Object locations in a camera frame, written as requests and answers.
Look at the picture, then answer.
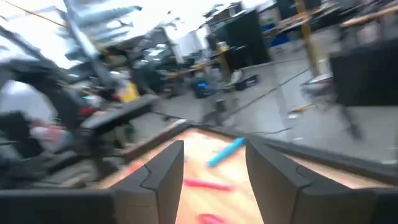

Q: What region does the yellow post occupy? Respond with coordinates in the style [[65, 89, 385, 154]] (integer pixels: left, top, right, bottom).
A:
[[294, 0, 321, 77]]

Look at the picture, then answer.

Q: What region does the black crate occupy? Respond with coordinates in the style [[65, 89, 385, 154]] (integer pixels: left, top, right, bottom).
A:
[[329, 40, 398, 106]]

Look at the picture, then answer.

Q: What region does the dark grey desk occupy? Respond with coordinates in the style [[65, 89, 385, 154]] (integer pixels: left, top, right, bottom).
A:
[[80, 95, 159, 131]]

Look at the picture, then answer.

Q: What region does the blue marker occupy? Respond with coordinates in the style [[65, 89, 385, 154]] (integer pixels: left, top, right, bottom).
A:
[[206, 136, 248, 168]]

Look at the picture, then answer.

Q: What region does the black cabinet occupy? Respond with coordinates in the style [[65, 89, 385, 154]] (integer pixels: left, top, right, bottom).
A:
[[214, 9, 271, 68]]

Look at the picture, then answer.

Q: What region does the yellow container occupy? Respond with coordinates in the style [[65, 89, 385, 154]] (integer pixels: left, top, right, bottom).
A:
[[119, 81, 141, 103]]

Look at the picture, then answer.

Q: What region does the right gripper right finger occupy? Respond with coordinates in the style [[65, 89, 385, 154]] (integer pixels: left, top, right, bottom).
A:
[[244, 139, 379, 224]]

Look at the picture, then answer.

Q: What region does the pink marker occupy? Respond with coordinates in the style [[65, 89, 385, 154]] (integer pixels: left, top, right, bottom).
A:
[[198, 213, 229, 224], [183, 177, 236, 192]]

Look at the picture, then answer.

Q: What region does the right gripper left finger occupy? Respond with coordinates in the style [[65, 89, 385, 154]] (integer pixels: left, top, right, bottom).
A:
[[111, 139, 185, 224]]

